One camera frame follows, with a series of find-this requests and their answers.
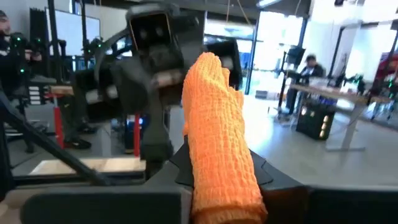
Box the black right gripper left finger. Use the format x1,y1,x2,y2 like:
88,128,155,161
143,136,196,224

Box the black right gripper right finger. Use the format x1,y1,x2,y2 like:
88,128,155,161
248,148,310,224

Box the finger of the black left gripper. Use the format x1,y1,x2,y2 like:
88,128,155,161
123,61,174,175

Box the orange elastic bandage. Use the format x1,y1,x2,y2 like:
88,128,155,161
181,52,269,224

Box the red table leg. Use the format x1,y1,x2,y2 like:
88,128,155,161
133,113,141,158
53,96,65,150

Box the person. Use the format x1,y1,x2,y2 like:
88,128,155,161
284,53,326,116
57,93,94,150
0,9,43,100

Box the wooden workbench red legs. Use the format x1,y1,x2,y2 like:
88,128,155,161
48,84,75,97

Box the black vented control box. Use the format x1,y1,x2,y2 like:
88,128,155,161
26,82,52,106

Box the black power box with lights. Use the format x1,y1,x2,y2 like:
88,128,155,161
295,101,336,141

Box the white display screen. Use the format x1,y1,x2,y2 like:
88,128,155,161
45,6,102,58

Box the wooden workbench grey legs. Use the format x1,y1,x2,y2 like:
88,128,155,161
289,82,398,153

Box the black monitor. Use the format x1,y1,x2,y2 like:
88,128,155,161
285,46,307,68

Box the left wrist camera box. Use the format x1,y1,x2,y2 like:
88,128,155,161
126,2,184,55

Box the yellow hanging rope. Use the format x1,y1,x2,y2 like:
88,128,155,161
225,0,252,26

